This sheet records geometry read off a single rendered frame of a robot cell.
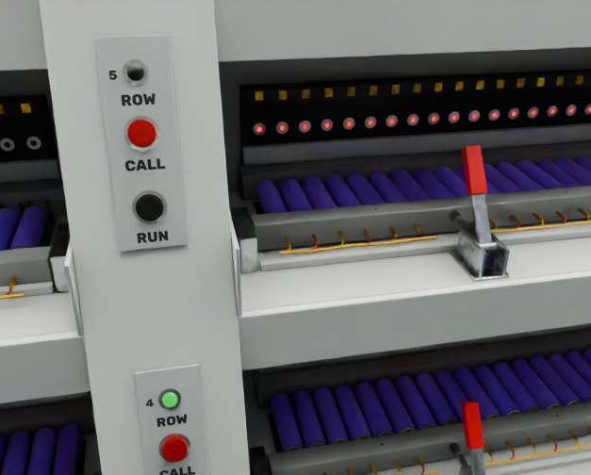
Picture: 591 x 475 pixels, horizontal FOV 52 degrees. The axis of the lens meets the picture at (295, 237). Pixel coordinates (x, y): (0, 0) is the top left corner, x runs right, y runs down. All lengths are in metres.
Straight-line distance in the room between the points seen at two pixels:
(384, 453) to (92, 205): 0.31
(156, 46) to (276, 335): 0.19
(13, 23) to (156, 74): 0.08
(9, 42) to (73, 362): 0.19
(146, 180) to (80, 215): 0.04
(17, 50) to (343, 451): 0.38
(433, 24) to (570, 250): 0.21
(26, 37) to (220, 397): 0.24
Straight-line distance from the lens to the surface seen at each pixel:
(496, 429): 0.58
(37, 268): 0.44
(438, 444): 0.56
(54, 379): 0.42
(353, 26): 0.40
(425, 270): 0.45
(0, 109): 0.54
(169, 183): 0.37
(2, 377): 0.42
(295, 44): 0.39
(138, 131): 0.36
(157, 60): 0.37
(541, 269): 0.48
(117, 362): 0.40
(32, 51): 0.39
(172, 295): 0.38
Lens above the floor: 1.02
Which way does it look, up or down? 12 degrees down
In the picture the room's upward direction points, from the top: 3 degrees counter-clockwise
